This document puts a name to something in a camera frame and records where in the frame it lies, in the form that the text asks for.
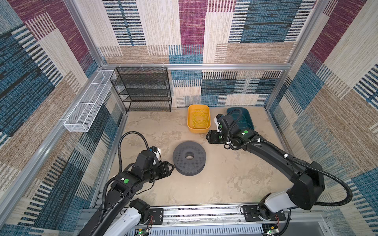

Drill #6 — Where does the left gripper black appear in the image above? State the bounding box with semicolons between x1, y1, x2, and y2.
142;160;175;183

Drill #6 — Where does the dark grey cable spool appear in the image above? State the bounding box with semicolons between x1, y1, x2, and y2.
173;141;206;176

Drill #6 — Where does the yellow plastic tray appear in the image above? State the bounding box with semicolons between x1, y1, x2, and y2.
187;104;211;134

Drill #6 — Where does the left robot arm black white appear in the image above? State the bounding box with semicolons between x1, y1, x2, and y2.
78;146;175;236

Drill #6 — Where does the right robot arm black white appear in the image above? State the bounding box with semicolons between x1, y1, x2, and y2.
206;109;353;221

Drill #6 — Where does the teal plastic tray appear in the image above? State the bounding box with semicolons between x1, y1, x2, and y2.
226;107;255;130

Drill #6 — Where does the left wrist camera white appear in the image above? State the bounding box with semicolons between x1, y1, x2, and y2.
149;146;161;161

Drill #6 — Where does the green cable in teal tray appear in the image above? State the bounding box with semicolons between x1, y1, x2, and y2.
240;113;252;129

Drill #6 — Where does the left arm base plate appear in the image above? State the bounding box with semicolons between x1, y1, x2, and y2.
140;208;164;226

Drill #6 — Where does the aluminium rail front frame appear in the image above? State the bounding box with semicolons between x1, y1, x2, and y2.
75;203;336;236

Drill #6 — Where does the black wire mesh shelf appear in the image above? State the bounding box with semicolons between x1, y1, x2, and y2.
110;67;172;112

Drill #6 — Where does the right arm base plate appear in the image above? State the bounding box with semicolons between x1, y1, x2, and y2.
240;205;286;222

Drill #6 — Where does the white wire mesh basket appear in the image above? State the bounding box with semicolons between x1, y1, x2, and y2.
64;70;113;132

